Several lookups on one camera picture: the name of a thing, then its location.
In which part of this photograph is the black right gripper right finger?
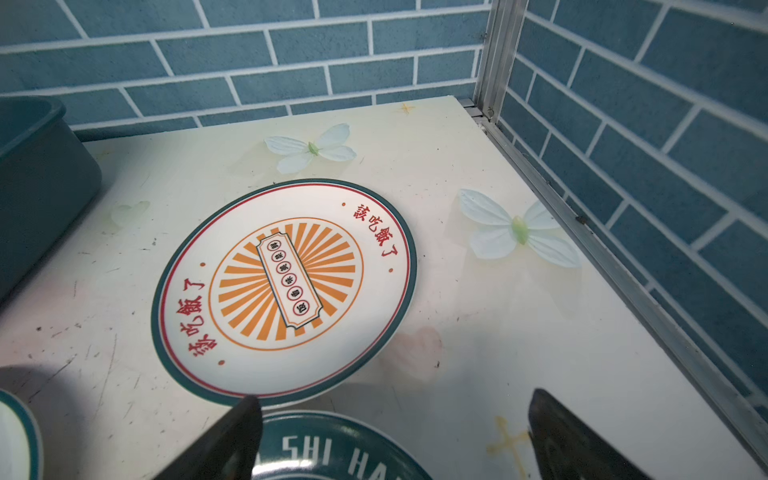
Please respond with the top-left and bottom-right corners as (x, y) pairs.
(528, 388), (650, 480)

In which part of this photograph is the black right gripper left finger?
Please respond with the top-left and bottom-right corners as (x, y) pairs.
(155, 396), (263, 480)

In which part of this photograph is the green rim text plate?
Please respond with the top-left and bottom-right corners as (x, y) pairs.
(251, 411), (430, 479)
(1, 390), (44, 480)

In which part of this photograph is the teal plastic bin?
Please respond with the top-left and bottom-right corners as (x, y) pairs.
(1, 97), (102, 298)

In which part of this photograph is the right orange sunburst plate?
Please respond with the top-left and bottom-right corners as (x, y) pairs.
(151, 179), (417, 409)

